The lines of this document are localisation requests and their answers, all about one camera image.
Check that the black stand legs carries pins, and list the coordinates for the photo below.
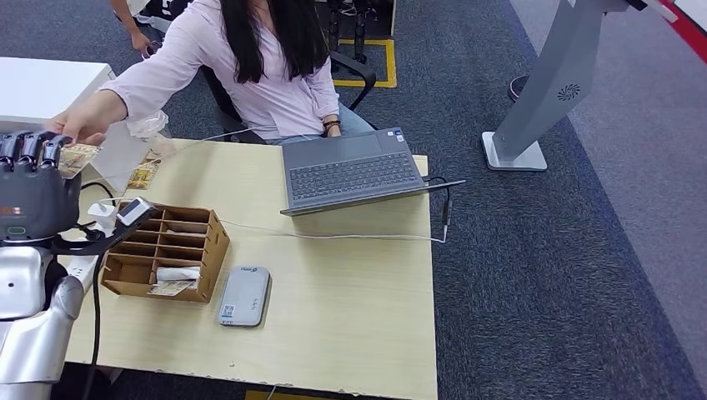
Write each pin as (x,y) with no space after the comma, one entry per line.
(359,27)

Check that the black office chair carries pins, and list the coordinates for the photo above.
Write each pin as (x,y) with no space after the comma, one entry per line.
(353,69)

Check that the grey kiosk stand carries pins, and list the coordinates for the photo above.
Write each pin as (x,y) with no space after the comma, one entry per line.
(552,83)

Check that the clear plastic bag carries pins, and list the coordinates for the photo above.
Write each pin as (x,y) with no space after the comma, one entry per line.
(146,124)

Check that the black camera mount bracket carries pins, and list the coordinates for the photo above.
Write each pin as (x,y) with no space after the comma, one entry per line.
(110,234)

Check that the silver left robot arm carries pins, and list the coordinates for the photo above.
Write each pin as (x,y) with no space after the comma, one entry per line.
(33,342)

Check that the grey card reader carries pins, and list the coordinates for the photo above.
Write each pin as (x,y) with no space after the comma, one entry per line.
(246,295)

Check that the yellow floor tape frame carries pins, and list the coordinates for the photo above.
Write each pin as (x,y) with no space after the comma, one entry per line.
(391,63)

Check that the person's left hand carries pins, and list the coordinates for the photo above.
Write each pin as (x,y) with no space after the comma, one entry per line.
(333,131)

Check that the dark wristband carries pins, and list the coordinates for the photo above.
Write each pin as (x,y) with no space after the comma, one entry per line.
(331,123)

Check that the red barrier strip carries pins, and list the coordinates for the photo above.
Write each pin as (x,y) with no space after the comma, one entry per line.
(687,30)

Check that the yellow snack packet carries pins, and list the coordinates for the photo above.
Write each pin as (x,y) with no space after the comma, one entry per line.
(142,176)

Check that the chrome stool base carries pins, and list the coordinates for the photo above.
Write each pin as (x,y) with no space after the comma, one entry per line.
(150,51)

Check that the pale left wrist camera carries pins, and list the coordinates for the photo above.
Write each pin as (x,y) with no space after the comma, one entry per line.
(135,211)

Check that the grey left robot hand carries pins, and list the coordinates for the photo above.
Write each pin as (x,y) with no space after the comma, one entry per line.
(33,198)

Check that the black power plug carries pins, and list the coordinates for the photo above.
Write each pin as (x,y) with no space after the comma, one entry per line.
(91,232)

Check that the white paper roll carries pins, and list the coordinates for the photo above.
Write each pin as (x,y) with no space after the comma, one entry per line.
(177,273)

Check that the cardboard card organizer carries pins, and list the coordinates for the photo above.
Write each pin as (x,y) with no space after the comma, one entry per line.
(215,248)

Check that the person's right hand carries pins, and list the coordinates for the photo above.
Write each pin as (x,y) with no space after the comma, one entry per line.
(88,119)

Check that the person's right forearm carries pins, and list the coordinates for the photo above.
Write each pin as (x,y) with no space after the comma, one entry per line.
(149,77)

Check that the white charger plug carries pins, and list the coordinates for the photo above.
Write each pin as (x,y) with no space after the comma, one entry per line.
(102,215)

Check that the white cabinet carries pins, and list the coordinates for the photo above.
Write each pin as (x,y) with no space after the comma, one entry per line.
(44,88)

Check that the crouching person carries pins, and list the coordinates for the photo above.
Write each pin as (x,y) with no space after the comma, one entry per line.
(165,11)

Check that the white power strip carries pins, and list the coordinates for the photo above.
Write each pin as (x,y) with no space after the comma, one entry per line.
(83,270)

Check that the black round base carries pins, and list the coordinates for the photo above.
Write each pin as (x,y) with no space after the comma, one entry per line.
(516,88)

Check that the seated person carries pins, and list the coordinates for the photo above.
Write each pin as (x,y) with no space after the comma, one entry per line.
(276,94)

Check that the grey laptop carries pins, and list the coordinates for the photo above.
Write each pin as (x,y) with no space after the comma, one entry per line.
(348,176)

